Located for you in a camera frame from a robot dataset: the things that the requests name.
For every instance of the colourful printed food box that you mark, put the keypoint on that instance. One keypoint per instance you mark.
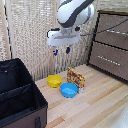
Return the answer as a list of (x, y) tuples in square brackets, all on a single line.
[(76, 78)]

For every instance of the small white cup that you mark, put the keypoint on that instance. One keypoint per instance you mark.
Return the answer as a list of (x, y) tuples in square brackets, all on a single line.
[(80, 90)]

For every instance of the dark drawer cabinet frame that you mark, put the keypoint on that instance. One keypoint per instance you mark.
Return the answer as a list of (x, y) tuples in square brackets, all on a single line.
[(113, 12)]

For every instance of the black fabric storage box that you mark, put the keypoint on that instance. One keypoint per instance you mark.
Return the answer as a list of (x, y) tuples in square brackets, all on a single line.
[(16, 96)]

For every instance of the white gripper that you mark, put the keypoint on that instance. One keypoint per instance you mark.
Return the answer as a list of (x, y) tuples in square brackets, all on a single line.
[(63, 37)]

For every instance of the blue plastic bowl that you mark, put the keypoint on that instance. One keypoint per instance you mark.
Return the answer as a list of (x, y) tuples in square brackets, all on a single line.
[(69, 90)]

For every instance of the yellow plastic bowl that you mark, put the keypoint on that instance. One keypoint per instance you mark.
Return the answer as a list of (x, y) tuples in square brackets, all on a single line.
[(54, 81)]

